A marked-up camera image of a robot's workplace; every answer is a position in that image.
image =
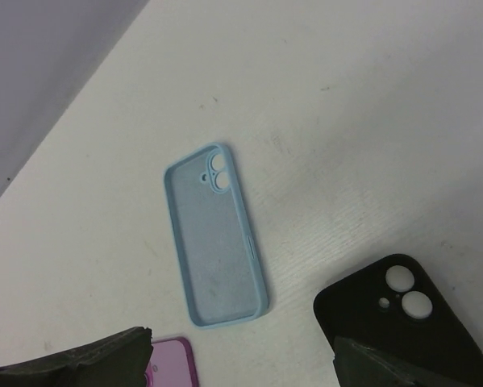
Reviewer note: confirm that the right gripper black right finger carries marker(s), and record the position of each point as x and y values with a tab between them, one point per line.
357	364

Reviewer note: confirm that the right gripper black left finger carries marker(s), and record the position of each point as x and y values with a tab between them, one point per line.
117	360

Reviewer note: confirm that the light blue phone case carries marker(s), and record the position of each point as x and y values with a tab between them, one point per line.
221	273

